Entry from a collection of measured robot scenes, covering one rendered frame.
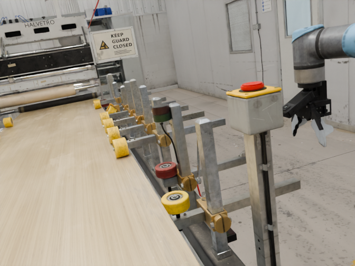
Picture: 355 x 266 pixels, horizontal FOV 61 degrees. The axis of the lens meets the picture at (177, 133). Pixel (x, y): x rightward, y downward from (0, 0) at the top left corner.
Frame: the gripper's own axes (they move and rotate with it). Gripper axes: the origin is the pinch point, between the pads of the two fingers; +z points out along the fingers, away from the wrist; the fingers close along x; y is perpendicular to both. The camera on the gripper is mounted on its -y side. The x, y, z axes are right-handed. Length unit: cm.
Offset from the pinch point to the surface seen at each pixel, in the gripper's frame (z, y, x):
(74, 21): -83, -64, 298
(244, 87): -29, -40, -35
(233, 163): 9.3, -18.5, 19.3
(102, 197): 4, -69, 9
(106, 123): -2, -60, 91
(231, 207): 11.3, -32.6, -6.0
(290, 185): 10.5, -11.1, -5.5
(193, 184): 9.5, -38.2, 11.9
